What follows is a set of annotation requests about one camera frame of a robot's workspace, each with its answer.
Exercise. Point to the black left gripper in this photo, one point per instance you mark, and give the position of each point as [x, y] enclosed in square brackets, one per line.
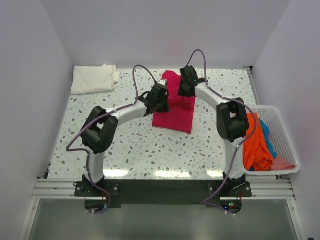
[166, 109]

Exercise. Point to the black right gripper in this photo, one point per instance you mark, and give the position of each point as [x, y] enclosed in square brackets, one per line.
[181, 92]

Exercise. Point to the magenta t shirt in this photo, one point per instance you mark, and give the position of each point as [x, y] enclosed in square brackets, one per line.
[181, 109]

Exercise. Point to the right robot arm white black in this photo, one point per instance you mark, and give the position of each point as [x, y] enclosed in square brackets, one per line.
[231, 123]

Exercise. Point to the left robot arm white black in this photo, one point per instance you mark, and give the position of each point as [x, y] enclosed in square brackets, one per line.
[99, 130]

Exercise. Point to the folded cream t shirt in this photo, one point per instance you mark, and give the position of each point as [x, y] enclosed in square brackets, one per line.
[94, 79]

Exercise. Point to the blue t shirt in basket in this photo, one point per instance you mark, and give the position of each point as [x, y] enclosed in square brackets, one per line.
[267, 138]

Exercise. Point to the orange t shirt in basket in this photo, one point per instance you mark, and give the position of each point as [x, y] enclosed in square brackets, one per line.
[256, 154]

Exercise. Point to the white plastic laundry basket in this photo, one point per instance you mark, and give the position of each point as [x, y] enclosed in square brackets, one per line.
[280, 139]

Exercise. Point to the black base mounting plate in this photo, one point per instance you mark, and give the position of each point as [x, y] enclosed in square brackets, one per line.
[115, 193]

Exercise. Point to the pink t shirt in basket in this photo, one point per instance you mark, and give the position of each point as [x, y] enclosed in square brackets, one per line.
[279, 164]

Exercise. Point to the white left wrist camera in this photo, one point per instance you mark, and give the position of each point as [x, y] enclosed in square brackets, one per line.
[163, 82]

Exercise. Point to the aluminium rail frame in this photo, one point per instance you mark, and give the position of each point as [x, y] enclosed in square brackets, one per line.
[142, 152]

